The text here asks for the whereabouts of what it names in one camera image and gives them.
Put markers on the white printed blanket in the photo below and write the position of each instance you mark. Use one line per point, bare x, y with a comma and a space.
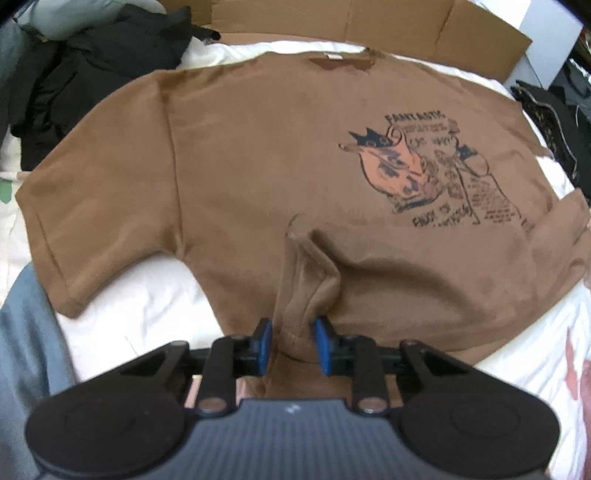
138, 300

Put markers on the leopard print cloth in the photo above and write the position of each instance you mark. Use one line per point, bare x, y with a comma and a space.
549, 124

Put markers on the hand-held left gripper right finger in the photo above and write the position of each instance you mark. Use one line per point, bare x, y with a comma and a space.
322, 348

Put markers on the brown cardboard sheet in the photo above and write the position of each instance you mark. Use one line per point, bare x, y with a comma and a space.
369, 23

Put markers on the grey plush pillow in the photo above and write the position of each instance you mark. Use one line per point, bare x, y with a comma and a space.
69, 11

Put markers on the brown printed t-shirt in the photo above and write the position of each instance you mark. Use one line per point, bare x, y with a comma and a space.
231, 161

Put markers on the pile of black clothes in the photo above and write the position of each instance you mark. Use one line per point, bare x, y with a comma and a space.
92, 60

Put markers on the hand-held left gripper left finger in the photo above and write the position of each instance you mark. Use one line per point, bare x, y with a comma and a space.
264, 346

